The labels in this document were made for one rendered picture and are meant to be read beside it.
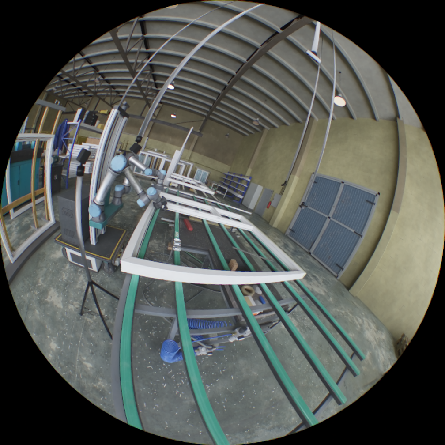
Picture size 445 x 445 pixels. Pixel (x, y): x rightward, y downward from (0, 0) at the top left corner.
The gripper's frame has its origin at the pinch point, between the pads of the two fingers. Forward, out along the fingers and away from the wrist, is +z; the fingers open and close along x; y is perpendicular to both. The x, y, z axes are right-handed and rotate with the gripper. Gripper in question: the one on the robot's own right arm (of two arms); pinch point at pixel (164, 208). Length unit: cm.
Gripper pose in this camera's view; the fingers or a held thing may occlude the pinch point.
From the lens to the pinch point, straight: 139.2
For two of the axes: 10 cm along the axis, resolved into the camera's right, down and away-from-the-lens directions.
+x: -9.1, 3.9, -1.4
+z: 0.4, 4.0, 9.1
